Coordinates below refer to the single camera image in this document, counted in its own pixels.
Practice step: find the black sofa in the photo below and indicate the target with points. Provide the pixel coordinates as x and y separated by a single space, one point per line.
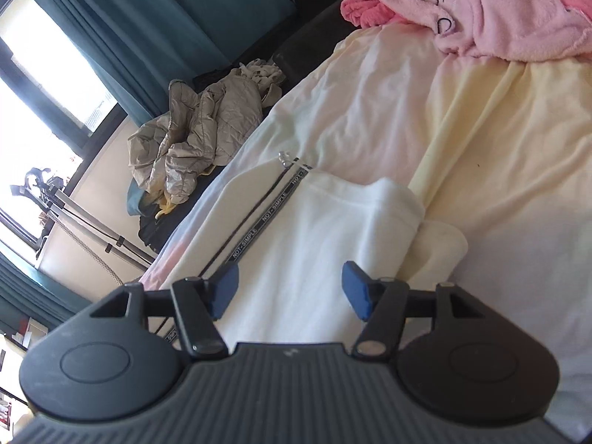
296 27

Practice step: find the teal curtain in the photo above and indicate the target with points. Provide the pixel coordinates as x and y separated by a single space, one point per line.
152 18
32 296

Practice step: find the light pink fluffy robe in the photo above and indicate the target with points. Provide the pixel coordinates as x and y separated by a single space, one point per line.
499 4

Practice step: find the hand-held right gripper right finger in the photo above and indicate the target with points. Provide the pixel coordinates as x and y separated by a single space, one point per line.
357 289

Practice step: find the hot pink knit garment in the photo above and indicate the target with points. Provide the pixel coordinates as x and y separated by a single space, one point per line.
365 5

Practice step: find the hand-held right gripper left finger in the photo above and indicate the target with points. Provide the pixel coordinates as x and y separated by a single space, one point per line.
225 289

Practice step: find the white zip-up jacket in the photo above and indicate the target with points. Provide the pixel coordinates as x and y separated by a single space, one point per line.
296 259

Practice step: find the pastel fleece blanket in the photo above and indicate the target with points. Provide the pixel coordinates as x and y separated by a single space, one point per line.
462 157

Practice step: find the beige quilted jacket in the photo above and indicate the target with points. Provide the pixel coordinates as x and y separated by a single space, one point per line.
203 125

